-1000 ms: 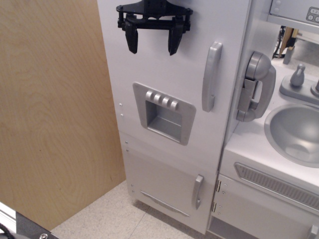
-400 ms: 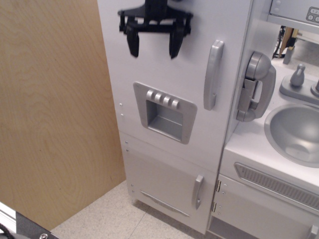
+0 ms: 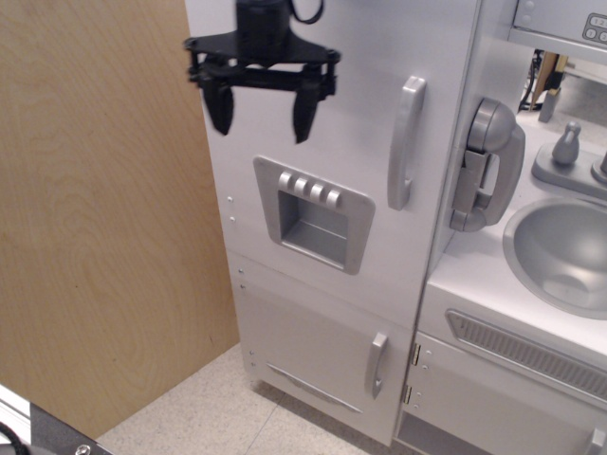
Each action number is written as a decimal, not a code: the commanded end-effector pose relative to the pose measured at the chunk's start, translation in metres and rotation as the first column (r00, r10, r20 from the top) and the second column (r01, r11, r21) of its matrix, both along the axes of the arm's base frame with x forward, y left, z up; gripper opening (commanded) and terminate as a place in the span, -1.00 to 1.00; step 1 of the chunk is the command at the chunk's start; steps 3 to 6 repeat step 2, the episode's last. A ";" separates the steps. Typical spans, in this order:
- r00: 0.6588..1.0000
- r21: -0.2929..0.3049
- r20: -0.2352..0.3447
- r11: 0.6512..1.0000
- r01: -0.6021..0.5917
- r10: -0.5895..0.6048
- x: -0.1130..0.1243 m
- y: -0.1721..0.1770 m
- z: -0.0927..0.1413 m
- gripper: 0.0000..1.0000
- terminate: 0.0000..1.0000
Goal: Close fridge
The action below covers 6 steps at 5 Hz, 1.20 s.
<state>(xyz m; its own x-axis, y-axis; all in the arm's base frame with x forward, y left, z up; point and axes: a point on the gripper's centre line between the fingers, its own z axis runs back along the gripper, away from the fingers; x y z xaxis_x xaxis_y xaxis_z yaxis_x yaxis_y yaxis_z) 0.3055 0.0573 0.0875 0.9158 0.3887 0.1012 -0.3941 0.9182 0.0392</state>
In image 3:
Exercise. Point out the grey toy faucet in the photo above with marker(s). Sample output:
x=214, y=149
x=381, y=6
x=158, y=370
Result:
x=564, y=164

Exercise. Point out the white lower freezer door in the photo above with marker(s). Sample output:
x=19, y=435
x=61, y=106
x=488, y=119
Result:
x=315, y=347

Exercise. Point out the grey toy telephone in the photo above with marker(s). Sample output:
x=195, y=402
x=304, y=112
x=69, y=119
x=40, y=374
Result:
x=492, y=165

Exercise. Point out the grey toy sink basin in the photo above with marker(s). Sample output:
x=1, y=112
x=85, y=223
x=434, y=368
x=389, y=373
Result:
x=557, y=249

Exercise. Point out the grey door handle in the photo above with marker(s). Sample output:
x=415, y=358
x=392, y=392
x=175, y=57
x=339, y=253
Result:
x=372, y=381
x=408, y=112

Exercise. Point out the grey ice dispenser panel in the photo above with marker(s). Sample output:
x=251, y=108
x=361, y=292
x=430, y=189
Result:
x=315, y=217

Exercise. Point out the grey toy microwave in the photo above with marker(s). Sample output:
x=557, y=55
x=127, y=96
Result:
x=543, y=23

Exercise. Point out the grey upper door handle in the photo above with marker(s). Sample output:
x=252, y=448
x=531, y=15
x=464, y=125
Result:
x=408, y=112

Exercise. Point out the white kitchen counter unit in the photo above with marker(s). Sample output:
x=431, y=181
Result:
x=473, y=277

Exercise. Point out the grey lower door handle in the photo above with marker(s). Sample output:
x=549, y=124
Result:
x=372, y=381

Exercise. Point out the white fridge door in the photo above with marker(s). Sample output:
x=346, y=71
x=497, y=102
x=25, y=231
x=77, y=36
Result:
x=327, y=156

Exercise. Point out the metal table frame edge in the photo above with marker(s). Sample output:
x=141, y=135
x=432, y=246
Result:
x=27, y=427

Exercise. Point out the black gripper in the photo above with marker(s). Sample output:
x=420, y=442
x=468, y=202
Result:
x=218, y=63

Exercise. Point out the white toy fridge cabinet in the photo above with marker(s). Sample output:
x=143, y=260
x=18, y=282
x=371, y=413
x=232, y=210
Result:
x=455, y=142

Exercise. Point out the grey vent grille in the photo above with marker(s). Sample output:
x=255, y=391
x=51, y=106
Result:
x=565, y=369

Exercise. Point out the white oven door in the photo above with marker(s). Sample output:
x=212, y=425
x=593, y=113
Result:
x=460, y=403

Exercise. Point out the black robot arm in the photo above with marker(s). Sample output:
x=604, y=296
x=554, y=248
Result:
x=263, y=25

